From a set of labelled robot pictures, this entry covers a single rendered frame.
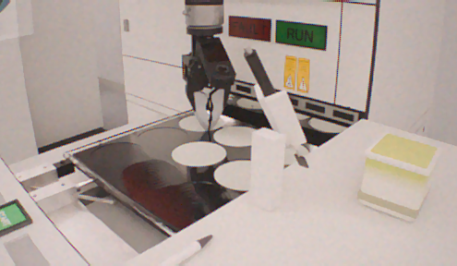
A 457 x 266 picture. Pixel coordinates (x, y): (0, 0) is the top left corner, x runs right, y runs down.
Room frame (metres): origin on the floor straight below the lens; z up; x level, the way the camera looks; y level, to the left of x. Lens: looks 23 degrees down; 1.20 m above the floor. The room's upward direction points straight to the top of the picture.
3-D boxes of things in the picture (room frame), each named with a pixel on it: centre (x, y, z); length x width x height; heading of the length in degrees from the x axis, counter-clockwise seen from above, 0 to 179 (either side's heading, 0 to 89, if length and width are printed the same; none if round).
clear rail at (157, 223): (0.47, 0.17, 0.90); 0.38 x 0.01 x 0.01; 47
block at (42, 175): (0.50, 0.33, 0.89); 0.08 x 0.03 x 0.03; 137
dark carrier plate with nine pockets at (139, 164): (0.60, 0.05, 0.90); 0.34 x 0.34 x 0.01; 47
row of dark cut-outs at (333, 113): (0.77, -0.09, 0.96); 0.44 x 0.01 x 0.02; 47
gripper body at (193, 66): (0.73, 0.05, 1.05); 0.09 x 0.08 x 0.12; 20
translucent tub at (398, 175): (0.34, -0.20, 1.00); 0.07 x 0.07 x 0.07; 49
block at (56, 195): (0.45, 0.27, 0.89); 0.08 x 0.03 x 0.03; 137
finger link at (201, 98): (0.72, 0.06, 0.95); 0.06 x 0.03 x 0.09; 20
